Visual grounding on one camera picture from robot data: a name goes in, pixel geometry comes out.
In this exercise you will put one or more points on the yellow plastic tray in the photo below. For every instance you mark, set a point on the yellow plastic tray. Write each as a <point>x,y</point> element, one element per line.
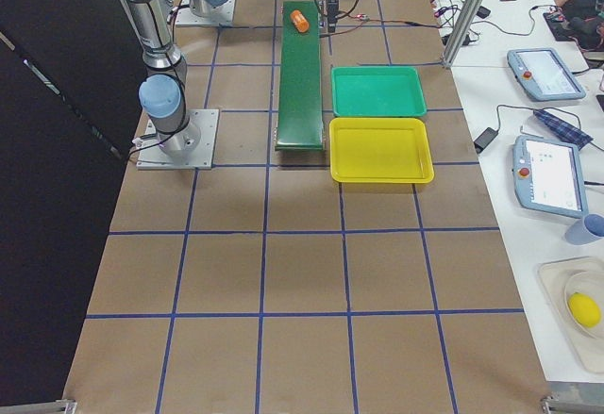
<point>379,150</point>

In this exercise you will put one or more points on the far teach pendant tablet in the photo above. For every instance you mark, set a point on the far teach pendant tablet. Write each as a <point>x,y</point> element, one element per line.
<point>543,75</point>

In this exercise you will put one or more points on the near teach pendant tablet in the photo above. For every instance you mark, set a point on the near teach pendant tablet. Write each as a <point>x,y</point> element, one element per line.
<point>547,176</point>

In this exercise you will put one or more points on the green plastic tray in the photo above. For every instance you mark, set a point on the green plastic tray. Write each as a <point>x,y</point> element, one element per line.
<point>377,91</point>

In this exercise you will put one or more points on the green conveyor belt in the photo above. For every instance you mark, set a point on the green conveyor belt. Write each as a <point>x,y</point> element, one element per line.
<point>300,110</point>

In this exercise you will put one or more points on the teach pendant tablet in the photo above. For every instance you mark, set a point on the teach pendant tablet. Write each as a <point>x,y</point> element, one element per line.
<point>543,75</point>
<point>547,176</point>

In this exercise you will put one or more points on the yellow lemon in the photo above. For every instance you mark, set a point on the yellow lemon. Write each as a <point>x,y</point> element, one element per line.
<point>584,310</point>

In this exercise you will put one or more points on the orange cylinder marked 4680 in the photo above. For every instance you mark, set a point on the orange cylinder marked 4680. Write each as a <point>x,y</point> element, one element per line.
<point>299,21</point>

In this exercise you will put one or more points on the blue cup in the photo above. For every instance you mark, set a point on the blue cup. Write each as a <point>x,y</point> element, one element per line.
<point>585,230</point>

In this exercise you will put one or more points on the aluminium frame post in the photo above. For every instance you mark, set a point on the aluminium frame post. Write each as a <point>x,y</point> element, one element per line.
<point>459,32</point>

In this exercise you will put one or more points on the black power adapter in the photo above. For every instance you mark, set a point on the black power adapter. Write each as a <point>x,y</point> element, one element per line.
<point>484,139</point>

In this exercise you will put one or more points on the blue checkered cloth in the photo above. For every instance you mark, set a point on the blue checkered cloth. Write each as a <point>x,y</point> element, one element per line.
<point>563,130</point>

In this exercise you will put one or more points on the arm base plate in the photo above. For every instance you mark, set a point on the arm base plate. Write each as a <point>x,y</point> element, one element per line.
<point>191,148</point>
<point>218,17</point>

